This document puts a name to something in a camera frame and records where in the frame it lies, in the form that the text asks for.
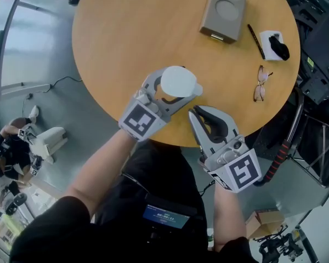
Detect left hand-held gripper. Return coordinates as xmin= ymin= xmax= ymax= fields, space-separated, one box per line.
xmin=118 ymin=67 xmax=196 ymax=142

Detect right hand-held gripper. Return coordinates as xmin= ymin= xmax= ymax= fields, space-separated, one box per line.
xmin=188 ymin=105 xmax=263 ymax=194

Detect white spray head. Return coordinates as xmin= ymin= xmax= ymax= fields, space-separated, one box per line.
xmin=160 ymin=65 xmax=204 ymax=97

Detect person's right forearm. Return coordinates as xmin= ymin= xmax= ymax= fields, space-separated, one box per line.
xmin=213 ymin=184 xmax=249 ymax=254

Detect person's left forearm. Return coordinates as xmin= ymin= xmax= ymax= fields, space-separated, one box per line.
xmin=65 ymin=128 xmax=138 ymax=220

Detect thin-framed eyeglasses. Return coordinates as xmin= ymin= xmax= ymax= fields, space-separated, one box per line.
xmin=253 ymin=65 xmax=274 ymax=103

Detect person's black clothing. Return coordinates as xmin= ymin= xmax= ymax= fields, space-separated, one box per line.
xmin=8 ymin=140 xmax=260 ymax=263

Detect black bar with red grip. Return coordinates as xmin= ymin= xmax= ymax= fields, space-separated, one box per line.
xmin=253 ymin=85 xmax=305 ymax=187

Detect white square box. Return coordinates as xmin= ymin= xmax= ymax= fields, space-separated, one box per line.
xmin=259 ymin=30 xmax=286 ymax=62

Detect black pen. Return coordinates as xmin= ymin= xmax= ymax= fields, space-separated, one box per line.
xmin=247 ymin=24 xmax=266 ymax=60

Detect chest device with blue screen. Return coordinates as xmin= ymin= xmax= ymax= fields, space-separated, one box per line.
xmin=141 ymin=203 xmax=192 ymax=230

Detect grey-brown box with round recesses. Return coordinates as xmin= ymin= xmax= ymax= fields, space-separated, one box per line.
xmin=199 ymin=0 xmax=248 ymax=44

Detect brown cardboard box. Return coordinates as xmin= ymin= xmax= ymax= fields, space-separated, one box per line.
xmin=245 ymin=208 xmax=286 ymax=241

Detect white chair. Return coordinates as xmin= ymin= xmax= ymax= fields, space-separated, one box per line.
xmin=32 ymin=126 xmax=69 ymax=165

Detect black equipment case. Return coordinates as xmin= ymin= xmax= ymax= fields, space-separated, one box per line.
xmin=278 ymin=0 xmax=329 ymax=107

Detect black gimbal device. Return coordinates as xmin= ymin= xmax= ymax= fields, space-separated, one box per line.
xmin=252 ymin=224 xmax=305 ymax=263

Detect black wheeled device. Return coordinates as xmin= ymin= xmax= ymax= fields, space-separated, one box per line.
xmin=0 ymin=191 xmax=29 ymax=216

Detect black floor cable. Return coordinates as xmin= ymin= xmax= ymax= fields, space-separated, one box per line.
xmin=22 ymin=76 xmax=83 ymax=115

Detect grey metal frame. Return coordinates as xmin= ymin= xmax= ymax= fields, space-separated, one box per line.
xmin=287 ymin=111 xmax=329 ymax=188

